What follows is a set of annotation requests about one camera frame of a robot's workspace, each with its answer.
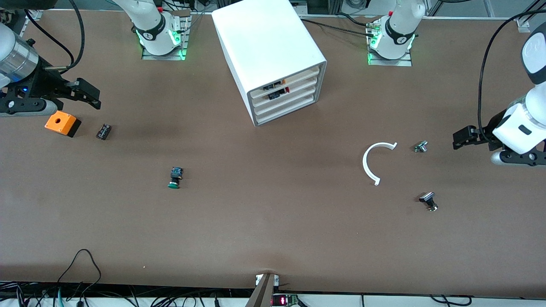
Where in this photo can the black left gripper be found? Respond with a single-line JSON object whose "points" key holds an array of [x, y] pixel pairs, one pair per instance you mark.
{"points": [[486, 131]]}

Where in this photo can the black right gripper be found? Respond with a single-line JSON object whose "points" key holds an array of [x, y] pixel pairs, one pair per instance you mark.
{"points": [[47, 82]]}

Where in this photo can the green push button switch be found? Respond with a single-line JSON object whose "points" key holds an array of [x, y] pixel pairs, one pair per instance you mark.
{"points": [[175, 177]]}

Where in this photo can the deep white cabinet drawer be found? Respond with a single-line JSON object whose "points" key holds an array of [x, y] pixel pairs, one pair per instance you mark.
{"points": [[286, 113]]}

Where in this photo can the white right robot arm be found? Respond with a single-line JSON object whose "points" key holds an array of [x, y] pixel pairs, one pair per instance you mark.
{"points": [[154, 25]]}

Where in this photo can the orange button box black base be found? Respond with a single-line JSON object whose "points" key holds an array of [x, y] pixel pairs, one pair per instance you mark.
{"points": [[60, 122]]}

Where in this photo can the shallow white cabinet drawer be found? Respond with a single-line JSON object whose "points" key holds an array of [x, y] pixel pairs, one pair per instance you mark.
{"points": [[298, 77], [294, 99], [298, 87]]}

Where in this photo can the white drawer cabinet housing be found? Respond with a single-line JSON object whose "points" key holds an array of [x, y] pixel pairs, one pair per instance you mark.
{"points": [[264, 38]]}

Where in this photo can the small black contact block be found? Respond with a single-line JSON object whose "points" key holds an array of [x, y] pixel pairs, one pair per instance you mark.
{"points": [[103, 131]]}

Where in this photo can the small green silver knob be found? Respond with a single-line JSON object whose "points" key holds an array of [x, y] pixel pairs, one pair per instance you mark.
{"points": [[421, 146]]}

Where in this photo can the white curved plastic arc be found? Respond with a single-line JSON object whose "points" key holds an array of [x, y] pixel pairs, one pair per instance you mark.
{"points": [[366, 164]]}

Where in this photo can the small black blue component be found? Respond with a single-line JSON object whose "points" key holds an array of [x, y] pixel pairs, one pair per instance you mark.
{"points": [[269, 87]]}

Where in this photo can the blue black red component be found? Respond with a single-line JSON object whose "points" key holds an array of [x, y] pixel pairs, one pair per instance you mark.
{"points": [[275, 95]]}

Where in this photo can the circuit board red display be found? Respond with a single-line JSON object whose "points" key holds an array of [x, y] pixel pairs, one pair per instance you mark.
{"points": [[283, 300]]}

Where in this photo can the black silver key switch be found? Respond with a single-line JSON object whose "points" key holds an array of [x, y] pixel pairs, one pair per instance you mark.
{"points": [[428, 199]]}

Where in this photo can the aluminium frame profile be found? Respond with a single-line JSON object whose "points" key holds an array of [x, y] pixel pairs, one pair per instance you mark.
{"points": [[34, 14], [523, 23]]}

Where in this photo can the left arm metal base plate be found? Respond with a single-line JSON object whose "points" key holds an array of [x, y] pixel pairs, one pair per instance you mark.
{"points": [[390, 62]]}

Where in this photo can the grey camera stand bar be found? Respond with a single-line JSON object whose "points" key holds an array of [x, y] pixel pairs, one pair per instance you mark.
{"points": [[261, 294]]}

